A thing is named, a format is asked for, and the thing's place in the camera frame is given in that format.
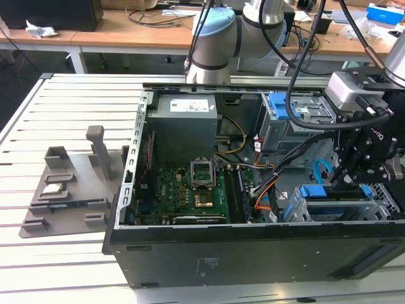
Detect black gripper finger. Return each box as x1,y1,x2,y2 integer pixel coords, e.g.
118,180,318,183
330,163,396,191
330,126,373,184

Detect hard disk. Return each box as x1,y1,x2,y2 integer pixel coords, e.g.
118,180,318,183
282,184,373,222

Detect silver disk bay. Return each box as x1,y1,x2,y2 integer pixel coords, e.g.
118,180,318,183
286,183,401,222

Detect grey metal drive cage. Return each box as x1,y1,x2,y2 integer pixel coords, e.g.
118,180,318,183
258,91,336,153

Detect blue plastic drive latch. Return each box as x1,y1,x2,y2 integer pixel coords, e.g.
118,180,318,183
268,91,300,120

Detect clear plastic bag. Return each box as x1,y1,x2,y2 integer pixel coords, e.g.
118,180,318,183
343,17,387,41

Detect black pen cup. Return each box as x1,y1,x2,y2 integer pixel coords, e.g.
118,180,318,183
311,15,333,35

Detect blue cardboard box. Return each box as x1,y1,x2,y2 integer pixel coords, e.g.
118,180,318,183
366,3,405,25

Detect grey laptop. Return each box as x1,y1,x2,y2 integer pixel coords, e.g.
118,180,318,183
332,9,368,25

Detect black RAM slot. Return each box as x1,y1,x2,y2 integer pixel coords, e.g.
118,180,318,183
225,167,244,222

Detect black PC case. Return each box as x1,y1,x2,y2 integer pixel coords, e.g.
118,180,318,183
101,82,405,289

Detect CPU socket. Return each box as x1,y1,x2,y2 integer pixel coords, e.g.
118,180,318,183
193,188,216,208

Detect metal socket cover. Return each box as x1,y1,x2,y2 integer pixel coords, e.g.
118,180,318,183
189,156,218,187

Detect black graphics card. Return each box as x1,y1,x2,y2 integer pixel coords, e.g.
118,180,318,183
172,214,228,225

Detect grey power supply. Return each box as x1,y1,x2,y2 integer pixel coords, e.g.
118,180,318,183
147,94,219,159

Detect green motherboard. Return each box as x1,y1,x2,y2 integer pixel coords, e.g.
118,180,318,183
135,164,263,224

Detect wooden desk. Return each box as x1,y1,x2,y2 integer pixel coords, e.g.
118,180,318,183
0,0,405,75

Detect grey parts rack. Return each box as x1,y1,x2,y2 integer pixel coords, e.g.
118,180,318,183
18,125,130,241

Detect RAM stick with blue label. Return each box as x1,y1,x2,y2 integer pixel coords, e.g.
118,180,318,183
47,201,88,210

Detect silver CPU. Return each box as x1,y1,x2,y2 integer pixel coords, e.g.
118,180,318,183
42,185,66,196

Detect crumpled white paper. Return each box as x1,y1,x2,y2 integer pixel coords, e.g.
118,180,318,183
25,19,59,39

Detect blue wire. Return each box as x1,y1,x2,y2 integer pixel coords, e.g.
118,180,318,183
312,158,333,184

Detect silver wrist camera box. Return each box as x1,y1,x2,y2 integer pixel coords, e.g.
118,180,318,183
325,71,361,110

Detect black cable bundle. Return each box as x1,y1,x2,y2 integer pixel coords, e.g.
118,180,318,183
249,131,336,203

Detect thick black cable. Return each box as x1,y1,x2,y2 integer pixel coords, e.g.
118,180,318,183
338,0,386,70
284,0,341,131

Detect yellow wires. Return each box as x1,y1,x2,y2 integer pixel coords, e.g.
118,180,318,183
215,115,247,156

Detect orange wire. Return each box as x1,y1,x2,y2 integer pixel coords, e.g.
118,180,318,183
254,185,276,212

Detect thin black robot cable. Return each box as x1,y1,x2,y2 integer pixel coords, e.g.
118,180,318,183
184,0,219,74

